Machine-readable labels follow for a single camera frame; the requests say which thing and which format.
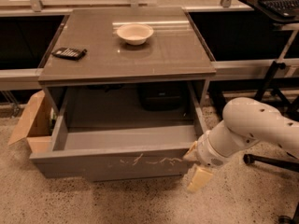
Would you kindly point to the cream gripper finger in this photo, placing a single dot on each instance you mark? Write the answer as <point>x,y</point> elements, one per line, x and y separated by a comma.
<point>191,154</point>
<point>198,178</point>

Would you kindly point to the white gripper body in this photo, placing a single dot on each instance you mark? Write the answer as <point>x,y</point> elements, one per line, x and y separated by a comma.
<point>207,153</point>

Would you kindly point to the grey top drawer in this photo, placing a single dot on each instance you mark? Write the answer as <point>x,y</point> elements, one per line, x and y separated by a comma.
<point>107,135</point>

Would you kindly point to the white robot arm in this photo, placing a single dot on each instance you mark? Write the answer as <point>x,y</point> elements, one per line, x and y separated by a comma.
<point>245,122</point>

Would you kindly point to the grey cabinet with glass top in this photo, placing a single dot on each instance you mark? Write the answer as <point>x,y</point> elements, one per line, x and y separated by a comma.
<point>174,53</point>

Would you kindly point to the black bag under cabinet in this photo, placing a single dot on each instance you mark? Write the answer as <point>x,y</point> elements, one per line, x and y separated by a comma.
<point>161,96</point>

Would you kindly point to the black office chair base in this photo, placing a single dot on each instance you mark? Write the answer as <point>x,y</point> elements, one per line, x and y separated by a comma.
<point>288,165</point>

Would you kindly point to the white bowl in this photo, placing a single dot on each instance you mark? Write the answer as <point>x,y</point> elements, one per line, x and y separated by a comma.
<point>135,33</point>

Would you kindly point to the black calculator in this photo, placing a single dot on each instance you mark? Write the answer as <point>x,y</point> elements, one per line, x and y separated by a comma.
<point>69,54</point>

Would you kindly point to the open cardboard box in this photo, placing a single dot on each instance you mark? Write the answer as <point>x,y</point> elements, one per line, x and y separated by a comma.
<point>33,126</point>

